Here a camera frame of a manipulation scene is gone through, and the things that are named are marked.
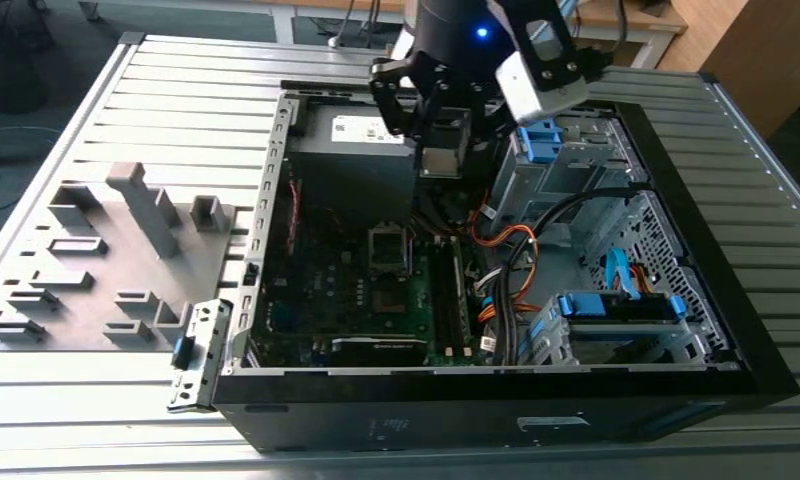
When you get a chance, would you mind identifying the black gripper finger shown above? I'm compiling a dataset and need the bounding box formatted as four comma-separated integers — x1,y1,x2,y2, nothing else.
370,79,452,151
463,82,519,159

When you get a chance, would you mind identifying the silver CPU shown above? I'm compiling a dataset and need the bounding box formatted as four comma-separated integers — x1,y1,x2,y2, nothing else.
417,144,465,180

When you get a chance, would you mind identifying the CPU socket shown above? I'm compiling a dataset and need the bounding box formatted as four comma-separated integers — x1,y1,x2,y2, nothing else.
366,272,416,324

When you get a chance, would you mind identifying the white power supply label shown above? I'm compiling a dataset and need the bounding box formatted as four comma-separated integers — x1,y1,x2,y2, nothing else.
330,114,401,146

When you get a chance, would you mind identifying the blue disk bay latch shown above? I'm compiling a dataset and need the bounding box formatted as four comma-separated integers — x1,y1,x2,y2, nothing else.
516,124,567,165

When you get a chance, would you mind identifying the grey power supply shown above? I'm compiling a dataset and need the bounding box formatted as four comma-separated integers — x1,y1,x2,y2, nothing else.
285,105,420,174

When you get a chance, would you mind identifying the tall silver disk bay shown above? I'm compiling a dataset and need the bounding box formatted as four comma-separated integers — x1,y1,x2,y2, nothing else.
489,102,648,241

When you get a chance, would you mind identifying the wooden desk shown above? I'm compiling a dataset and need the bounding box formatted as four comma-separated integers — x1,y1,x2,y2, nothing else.
77,0,692,70

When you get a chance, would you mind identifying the hard disk in blue carrier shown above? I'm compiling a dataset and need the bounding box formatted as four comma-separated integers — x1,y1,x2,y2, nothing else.
556,292,689,322

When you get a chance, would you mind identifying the green motherboard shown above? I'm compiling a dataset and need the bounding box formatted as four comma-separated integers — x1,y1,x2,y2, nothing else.
249,219,501,369

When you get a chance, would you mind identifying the wooden cabinet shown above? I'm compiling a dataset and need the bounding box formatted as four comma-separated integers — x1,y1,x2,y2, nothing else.
656,0,800,139

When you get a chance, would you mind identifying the black graphics card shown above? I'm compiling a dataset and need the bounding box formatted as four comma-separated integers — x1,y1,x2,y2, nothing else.
309,334,432,369

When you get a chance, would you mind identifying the low silver disk bay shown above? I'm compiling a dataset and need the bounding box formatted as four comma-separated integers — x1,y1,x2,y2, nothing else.
516,292,712,369

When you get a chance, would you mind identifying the grey parts rack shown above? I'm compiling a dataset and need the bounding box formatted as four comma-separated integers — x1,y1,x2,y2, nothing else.
0,160,254,354

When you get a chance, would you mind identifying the black PC case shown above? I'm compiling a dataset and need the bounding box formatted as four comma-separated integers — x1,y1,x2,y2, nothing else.
209,79,800,456

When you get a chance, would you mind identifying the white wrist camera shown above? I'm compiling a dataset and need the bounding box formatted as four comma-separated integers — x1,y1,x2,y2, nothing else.
492,18,592,127

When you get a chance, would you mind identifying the light blue data wire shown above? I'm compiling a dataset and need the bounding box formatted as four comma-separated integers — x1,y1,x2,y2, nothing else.
605,248,645,301

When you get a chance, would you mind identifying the red yellow power wire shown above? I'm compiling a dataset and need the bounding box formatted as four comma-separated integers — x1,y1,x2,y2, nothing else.
629,264,665,297

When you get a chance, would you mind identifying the orange wire bundle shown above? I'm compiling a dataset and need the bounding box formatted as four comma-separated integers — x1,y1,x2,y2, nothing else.
469,223,541,326

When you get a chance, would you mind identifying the black cable bundle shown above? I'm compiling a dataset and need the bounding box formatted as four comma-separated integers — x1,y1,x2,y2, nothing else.
496,187,648,366

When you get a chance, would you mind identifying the silver card bracket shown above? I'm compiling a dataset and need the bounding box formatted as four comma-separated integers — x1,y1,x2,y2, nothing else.
165,298,236,415

